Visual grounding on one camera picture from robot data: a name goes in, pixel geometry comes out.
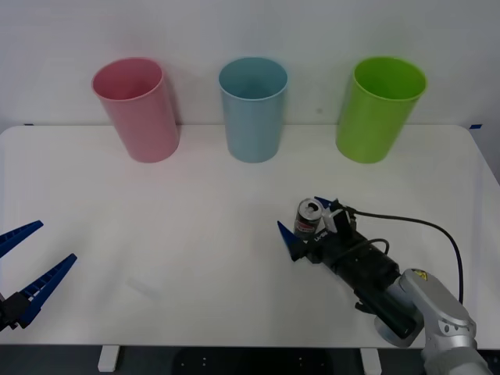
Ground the white table leg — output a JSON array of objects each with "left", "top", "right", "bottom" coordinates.
[
  {"left": 97, "top": 345, "right": 120, "bottom": 372},
  {"left": 359, "top": 347, "right": 382, "bottom": 375}
]

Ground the green plastic bin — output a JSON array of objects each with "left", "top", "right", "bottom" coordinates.
[{"left": 335, "top": 55, "right": 428, "bottom": 165}]

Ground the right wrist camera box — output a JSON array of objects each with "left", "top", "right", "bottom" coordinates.
[{"left": 322, "top": 209, "right": 347, "bottom": 235}]

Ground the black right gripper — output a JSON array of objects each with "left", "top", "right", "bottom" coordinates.
[{"left": 277, "top": 195, "right": 401, "bottom": 298}]

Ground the pink plastic bin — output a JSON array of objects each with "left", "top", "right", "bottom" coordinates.
[{"left": 91, "top": 57, "right": 181, "bottom": 164}]

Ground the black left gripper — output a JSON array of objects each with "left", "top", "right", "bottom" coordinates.
[{"left": 0, "top": 220, "right": 78, "bottom": 334}]

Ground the black camera cable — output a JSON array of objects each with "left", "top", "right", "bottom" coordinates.
[{"left": 343, "top": 209, "right": 466, "bottom": 304}]

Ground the pale blue plastic bin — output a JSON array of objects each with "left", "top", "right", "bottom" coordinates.
[{"left": 218, "top": 57, "right": 289, "bottom": 164}]

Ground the black drink can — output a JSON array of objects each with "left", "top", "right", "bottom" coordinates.
[{"left": 293, "top": 198, "right": 324, "bottom": 240}]

